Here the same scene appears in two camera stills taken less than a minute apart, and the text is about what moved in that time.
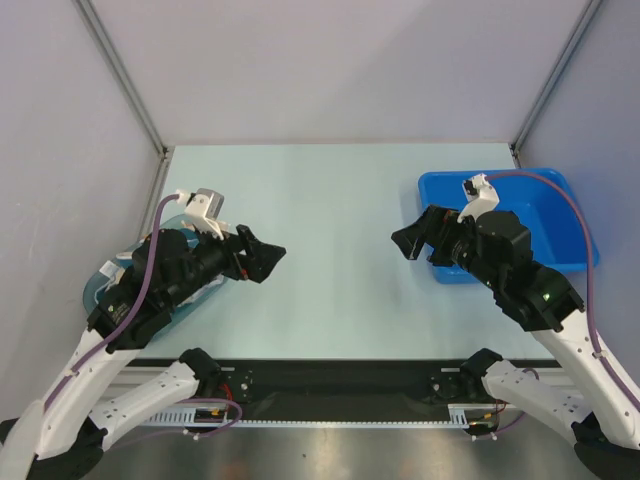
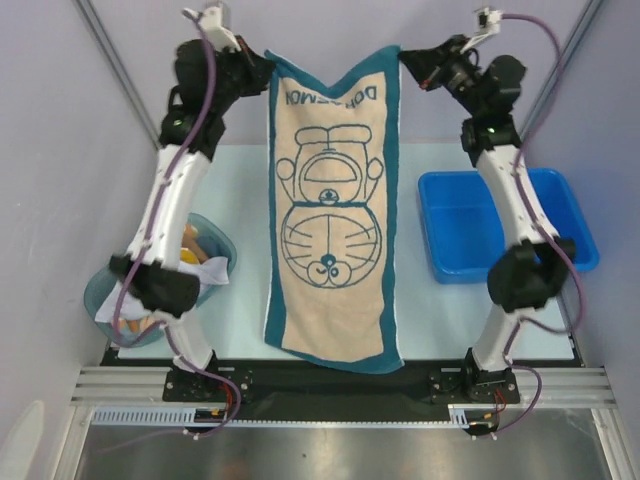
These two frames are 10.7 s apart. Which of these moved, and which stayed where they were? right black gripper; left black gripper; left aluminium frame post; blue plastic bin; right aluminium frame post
Moved: right black gripper; left black gripper
Stayed: blue plastic bin; left aluminium frame post; right aluminium frame post
